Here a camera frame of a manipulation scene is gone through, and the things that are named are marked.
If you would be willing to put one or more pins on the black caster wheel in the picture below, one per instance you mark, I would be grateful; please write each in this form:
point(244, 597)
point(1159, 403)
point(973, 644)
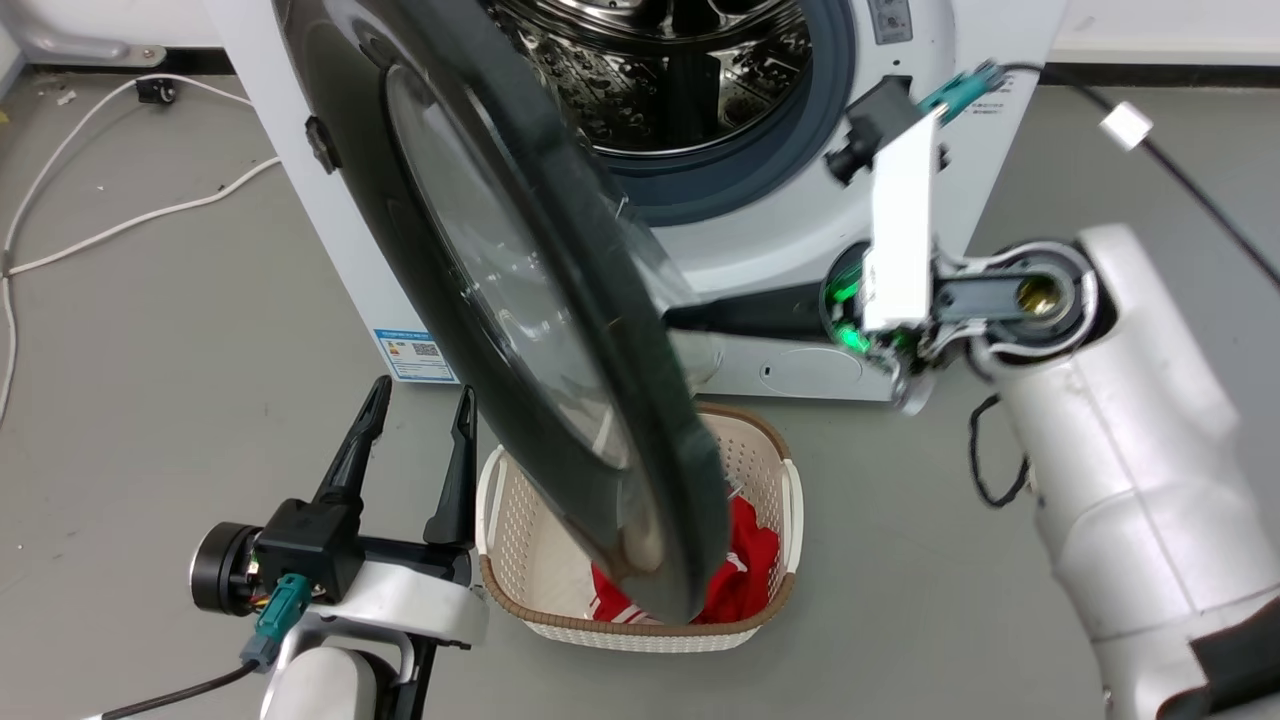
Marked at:
point(157, 91)

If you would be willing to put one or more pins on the grey rubber door seal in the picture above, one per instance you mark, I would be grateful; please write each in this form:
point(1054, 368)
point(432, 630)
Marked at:
point(790, 150)

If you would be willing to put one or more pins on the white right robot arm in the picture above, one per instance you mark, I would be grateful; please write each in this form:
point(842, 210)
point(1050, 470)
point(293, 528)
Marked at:
point(1120, 450)

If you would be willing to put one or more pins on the wrist teal connector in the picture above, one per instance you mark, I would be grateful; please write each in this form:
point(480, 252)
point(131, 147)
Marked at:
point(278, 618)
point(958, 92)

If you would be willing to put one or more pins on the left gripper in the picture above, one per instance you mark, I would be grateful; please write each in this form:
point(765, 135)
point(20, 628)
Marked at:
point(430, 595)

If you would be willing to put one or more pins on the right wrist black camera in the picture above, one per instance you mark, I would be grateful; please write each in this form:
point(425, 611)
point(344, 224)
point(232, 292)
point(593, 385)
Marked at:
point(868, 130)

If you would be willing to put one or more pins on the right wrist white camera plate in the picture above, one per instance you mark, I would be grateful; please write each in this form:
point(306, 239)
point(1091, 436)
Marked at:
point(903, 230)

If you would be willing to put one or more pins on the left wrist teal connector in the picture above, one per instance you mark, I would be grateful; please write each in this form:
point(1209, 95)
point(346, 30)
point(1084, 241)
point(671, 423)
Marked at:
point(278, 618)

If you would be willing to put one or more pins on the white appliance base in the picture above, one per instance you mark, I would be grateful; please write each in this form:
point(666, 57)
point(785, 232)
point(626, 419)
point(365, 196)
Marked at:
point(60, 35)

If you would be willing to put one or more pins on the dark round washing machine door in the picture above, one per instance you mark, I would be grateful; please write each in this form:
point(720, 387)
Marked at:
point(560, 260)

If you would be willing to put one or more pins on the grey info sticker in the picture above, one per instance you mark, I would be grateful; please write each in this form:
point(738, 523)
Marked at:
point(890, 20)

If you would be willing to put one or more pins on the steel washing machine drum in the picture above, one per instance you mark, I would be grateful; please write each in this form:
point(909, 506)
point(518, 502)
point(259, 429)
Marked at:
point(650, 70)

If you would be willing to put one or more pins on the wrist black camera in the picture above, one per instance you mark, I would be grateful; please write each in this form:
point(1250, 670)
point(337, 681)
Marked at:
point(310, 545)
point(868, 130)

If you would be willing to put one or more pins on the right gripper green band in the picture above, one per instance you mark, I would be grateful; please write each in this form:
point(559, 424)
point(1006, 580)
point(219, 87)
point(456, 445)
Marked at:
point(845, 320)

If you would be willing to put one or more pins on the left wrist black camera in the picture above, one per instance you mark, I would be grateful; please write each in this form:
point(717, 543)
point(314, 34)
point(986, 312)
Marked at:
point(310, 545)

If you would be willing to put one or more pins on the blue energy label sticker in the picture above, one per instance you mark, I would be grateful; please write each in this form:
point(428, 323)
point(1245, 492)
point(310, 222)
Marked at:
point(415, 355)

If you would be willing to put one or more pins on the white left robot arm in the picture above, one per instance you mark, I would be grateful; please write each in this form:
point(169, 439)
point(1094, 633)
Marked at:
point(330, 685)

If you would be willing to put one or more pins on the right wrist teal connector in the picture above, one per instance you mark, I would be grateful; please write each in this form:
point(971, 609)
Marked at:
point(958, 92)

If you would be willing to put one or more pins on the cream perforated laundry basket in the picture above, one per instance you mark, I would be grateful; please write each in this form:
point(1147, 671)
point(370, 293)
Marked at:
point(525, 550)

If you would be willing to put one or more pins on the red and white garment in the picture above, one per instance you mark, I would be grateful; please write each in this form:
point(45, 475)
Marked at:
point(752, 572)

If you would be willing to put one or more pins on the white front-load washing machine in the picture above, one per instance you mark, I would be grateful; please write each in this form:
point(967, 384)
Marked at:
point(770, 240)

